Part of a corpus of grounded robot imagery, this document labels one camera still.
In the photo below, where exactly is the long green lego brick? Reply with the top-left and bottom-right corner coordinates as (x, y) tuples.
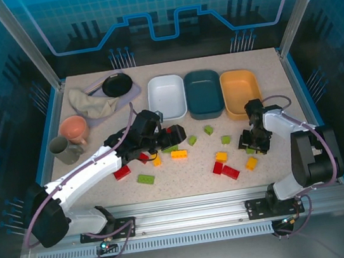
(161, 144), (180, 155)
(136, 172), (157, 187)

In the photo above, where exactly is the long red lego brick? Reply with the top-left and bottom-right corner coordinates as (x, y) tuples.
(112, 165), (133, 182)
(221, 163), (242, 182)

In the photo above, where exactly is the square red lego brick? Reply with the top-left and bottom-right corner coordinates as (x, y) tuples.
(211, 160), (226, 176)

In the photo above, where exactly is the long yellow lego brick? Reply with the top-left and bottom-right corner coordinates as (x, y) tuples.
(170, 148), (189, 160)

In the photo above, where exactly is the lavender plastic tray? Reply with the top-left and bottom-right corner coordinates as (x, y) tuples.
(67, 65), (147, 130)

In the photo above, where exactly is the yellow rectangular container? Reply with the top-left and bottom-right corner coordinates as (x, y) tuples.
(218, 66), (267, 123)

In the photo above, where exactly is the white rectangular container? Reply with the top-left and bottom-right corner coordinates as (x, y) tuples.
(144, 72), (190, 125)

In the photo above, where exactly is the teal rectangular container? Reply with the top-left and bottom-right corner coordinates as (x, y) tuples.
(182, 67), (226, 123)

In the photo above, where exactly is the black round plate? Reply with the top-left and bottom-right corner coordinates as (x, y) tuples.
(100, 71), (136, 99)

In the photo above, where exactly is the beige crumpled cloth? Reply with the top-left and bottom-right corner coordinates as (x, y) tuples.
(67, 81), (122, 123)

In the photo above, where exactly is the pale wooden utensil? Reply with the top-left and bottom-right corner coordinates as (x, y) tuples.
(83, 76), (113, 96)

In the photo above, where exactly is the small lit connector board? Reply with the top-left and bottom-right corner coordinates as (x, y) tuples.
(279, 215), (298, 229)
(100, 239), (119, 255)

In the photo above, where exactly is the grey ceramic mug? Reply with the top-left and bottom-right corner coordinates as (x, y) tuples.
(47, 132), (86, 168)

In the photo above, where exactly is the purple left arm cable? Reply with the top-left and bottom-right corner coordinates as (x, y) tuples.
(6, 101), (152, 252)

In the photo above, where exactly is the aluminium table side rail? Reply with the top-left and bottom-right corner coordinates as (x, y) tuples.
(9, 81), (86, 227)
(275, 40), (344, 191)

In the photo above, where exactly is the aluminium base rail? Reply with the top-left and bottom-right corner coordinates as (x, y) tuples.
(38, 173), (344, 250)

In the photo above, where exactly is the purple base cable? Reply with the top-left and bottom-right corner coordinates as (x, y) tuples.
(267, 194), (317, 241)
(91, 220), (142, 258)

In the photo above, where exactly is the slotted grey cable duct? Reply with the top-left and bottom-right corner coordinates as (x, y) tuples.
(35, 221), (275, 258)

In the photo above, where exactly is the aluminium frame post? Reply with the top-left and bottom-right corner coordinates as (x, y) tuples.
(270, 0), (343, 60)
(0, 0), (66, 98)

